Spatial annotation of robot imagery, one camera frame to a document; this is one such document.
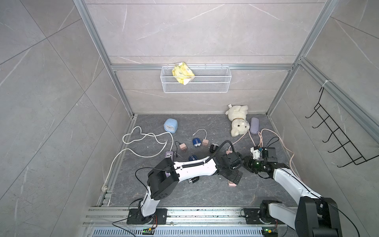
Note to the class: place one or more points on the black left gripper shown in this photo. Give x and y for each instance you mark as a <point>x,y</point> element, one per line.
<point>233,177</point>

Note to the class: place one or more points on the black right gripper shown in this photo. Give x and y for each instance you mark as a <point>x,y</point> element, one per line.
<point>246,163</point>

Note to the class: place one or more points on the pink USB charger front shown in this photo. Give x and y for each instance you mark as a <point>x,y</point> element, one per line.
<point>205,142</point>

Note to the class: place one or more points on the pink usb charger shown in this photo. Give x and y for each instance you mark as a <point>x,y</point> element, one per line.
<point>205,142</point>
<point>183,147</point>

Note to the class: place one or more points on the blue shaver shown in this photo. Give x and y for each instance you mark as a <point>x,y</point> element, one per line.
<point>196,142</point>
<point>193,158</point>

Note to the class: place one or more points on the purple power strip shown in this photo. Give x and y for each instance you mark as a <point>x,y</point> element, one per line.
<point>169,155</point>

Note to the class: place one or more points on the black silver shaver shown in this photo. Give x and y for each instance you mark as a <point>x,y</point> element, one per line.
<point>213,148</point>
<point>193,180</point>

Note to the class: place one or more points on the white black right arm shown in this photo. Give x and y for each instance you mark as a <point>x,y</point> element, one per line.
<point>315,215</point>

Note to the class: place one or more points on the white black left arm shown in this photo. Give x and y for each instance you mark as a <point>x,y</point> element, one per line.
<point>164,177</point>

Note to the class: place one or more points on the blue shaver on table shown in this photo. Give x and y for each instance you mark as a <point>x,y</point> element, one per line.
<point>193,158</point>

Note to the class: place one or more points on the pink power strip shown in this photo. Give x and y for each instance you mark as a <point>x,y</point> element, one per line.
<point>230,183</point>

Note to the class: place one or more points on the lavender oval case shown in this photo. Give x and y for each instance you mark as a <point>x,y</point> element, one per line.
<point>254,126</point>

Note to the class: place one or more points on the white teddy bear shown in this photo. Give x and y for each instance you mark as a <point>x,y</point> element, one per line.
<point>237,115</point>

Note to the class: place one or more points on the light blue alarm clock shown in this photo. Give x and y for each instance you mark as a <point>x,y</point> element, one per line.
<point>171,125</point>

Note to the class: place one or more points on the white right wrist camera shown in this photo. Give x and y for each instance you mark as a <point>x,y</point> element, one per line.
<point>256,152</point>

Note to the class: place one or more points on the white wire wall basket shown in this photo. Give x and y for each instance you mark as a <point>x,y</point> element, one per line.
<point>206,79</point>

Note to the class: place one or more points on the black wall hook rack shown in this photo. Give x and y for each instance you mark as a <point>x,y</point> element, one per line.
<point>344,143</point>

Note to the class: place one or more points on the metal base rail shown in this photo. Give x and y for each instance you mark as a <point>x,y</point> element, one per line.
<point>181,222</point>

